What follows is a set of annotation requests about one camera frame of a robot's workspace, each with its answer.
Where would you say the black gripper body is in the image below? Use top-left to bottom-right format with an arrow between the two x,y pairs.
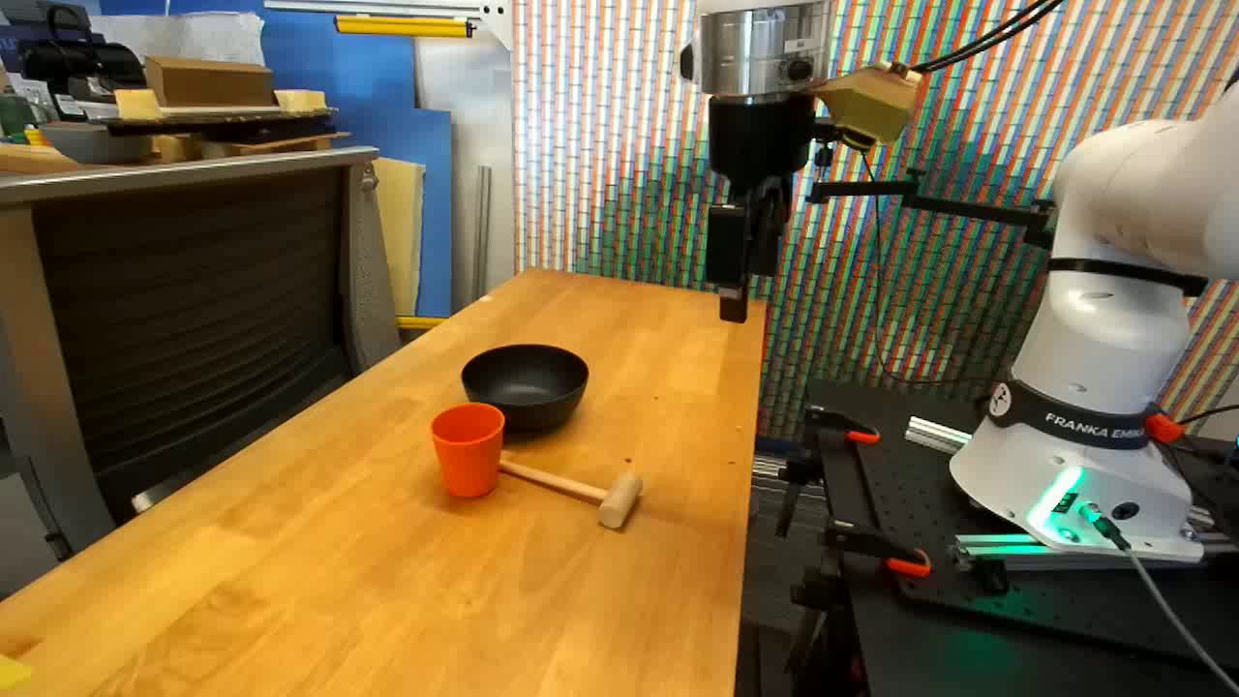
704,88 -> 819,201

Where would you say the orange plastic cup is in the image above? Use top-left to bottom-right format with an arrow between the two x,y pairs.
427,400 -> 513,504

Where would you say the black bowl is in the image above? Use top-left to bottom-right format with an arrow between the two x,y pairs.
456,341 -> 594,442

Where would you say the patterned backdrop panel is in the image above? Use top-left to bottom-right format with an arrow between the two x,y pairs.
507,0 -> 1239,446

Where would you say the grey metal pole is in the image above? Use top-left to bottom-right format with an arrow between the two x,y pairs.
470,163 -> 500,300

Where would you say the wooden mallet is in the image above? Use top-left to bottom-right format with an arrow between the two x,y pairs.
496,454 -> 646,535

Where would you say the light wooden panel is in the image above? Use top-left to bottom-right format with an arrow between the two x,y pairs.
371,156 -> 431,320

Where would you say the blue board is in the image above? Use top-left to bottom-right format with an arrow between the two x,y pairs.
94,0 -> 460,320

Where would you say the yellow bar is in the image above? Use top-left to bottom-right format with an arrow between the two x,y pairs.
335,10 -> 477,43

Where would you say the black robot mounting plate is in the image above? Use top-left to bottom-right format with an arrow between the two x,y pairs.
803,374 -> 1239,697

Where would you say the beige foam block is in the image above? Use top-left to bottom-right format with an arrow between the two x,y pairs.
110,83 -> 168,125
273,83 -> 335,121

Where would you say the grey mesh office chair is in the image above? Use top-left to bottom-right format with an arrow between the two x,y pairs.
0,144 -> 406,552

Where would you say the wooden box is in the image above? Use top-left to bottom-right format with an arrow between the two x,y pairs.
138,55 -> 283,110

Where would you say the black bag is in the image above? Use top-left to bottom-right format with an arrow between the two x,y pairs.
16,5 -> 146,96

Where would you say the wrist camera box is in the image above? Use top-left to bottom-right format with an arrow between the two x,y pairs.
815,60 -> 933,149

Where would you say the black camera mount rod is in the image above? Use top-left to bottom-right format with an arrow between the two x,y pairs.
803,166 -> 1061,250

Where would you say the orange handled black clamp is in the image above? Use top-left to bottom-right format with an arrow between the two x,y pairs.
1142,406 -> 1193,454
795,400 -> 888,456
821,513 -> 939,587

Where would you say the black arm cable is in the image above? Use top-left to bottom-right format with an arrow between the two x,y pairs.
908,0 -> 1068,77

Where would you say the aluminium rail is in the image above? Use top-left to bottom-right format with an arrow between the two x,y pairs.
949,522 -> 1213,571

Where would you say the grey base cable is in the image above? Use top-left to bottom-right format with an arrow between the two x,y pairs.
1118,539 -> 1239,697

